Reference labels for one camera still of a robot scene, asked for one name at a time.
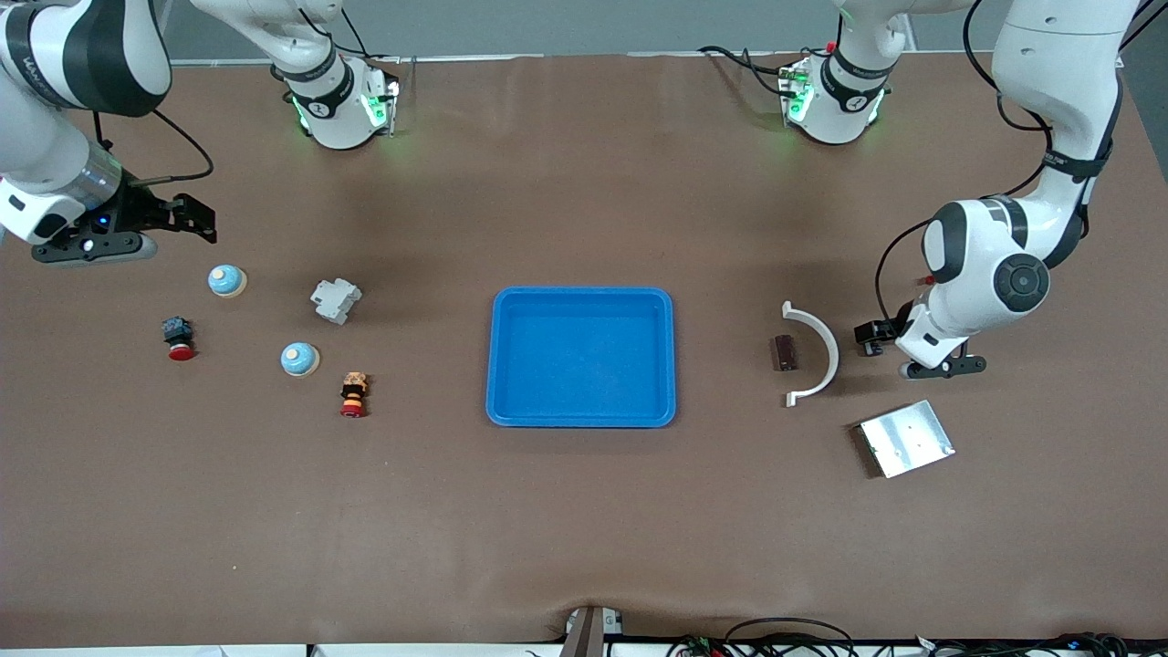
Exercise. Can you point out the white curved plastic bracket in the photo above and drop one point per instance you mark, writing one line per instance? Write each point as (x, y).
(833, 356)

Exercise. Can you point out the grey plastic circuit breaker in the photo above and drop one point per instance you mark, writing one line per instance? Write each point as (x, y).
(336, 301)

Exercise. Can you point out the blue plastic tray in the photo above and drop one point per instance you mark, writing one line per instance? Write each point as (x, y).
(584, 365)

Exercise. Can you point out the red emergency stop button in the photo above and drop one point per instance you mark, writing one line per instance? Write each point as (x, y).
(178, 336)

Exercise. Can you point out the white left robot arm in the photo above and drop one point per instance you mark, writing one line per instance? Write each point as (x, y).
(985, 274)

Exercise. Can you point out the grey metal clamp bracket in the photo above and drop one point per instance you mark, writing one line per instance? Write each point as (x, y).
(589, 634)

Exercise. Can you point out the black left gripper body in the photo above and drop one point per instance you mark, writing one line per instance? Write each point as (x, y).
(883, 332)

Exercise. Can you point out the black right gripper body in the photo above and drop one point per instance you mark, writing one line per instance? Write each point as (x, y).
(153, 213)

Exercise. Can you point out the silver metal plate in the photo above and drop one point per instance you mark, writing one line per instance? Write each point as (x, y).
(905, 440)

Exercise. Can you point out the brown table mat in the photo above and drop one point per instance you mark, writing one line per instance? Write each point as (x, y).
(584, 529)

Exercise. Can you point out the dark brown rectangular block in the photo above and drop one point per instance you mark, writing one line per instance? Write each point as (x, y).
(784, 352)

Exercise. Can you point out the red yellow stacked push button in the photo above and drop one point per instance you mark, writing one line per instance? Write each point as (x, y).
(354, 394)

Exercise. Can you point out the blue dome bell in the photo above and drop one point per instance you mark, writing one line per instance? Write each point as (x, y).
(226, 280)
(299, 359)

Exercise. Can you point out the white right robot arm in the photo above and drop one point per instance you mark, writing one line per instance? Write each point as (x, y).
(333, 119)

